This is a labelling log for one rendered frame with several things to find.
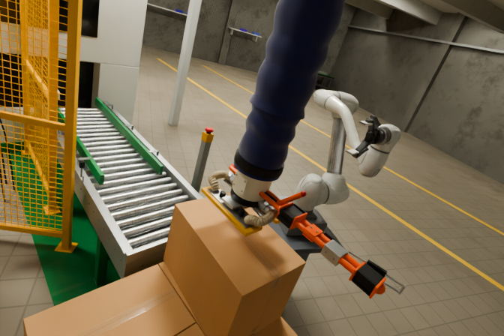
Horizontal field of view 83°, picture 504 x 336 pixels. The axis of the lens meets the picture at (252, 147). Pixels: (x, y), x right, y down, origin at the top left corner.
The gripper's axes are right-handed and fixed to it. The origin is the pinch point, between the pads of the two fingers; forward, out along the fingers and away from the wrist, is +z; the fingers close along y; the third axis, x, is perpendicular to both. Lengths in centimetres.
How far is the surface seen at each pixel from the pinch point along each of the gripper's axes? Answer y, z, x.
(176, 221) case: 71, 43, 51
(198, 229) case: 63, 42, 34
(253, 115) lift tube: 2.0, 33.9, 28.2
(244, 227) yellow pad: 46, 37, 13
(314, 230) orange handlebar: 33.4, 23.4, -9.9
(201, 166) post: 88, -20, 120
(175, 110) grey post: 130, -124, 350
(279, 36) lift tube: -29, 34, 27
